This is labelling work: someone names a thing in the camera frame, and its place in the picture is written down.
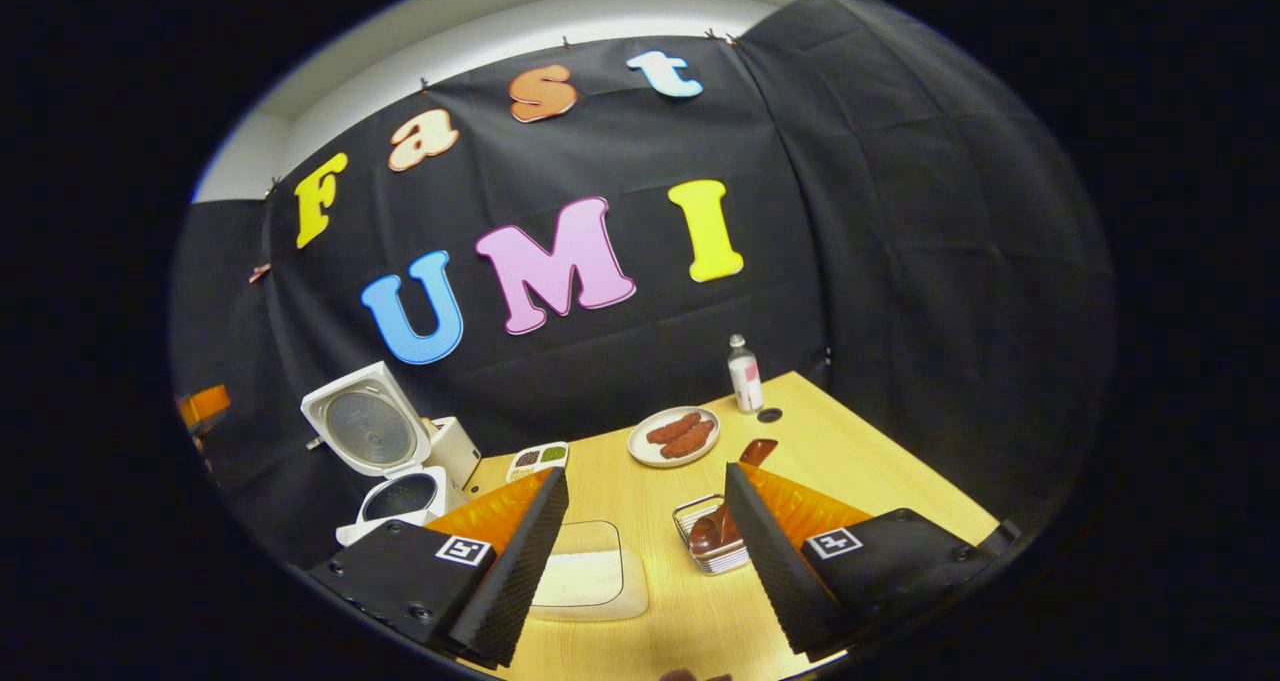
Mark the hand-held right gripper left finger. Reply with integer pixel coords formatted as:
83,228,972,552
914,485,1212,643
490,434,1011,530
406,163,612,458
305,466,571,669

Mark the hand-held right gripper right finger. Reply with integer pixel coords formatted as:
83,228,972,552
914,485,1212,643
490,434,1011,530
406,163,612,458
723,461,1021,662

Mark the metal wire chopstick holder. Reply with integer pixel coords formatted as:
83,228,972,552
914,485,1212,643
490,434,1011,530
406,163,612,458
672,494,753,574

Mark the clear container of rice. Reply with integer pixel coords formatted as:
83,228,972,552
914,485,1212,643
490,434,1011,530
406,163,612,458
530,521,651,622

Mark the brown wooden spoon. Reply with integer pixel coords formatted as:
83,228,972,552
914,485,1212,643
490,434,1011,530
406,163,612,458
688,438,779,554

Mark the white rice cooker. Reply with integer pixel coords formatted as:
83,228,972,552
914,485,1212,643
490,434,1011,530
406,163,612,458
300,361,471,547

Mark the white divided dish of beans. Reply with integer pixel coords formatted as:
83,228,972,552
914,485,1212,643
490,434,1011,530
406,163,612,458
505,441,571,484

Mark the white toaster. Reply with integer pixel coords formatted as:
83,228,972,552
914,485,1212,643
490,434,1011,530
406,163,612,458
425,417,483,492

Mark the red meat piece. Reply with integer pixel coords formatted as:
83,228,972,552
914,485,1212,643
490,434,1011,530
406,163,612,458
660,421,717,459
646,412,703,445

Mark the white oval plate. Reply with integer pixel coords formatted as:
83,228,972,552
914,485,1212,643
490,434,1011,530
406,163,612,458
627,406,721,469

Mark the small bottle with pink label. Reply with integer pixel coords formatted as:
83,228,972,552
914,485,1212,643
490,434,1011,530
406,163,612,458
727,334,765,414

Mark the black backdrop cloth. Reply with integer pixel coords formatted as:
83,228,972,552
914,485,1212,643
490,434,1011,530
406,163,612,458
170,0,1116,572

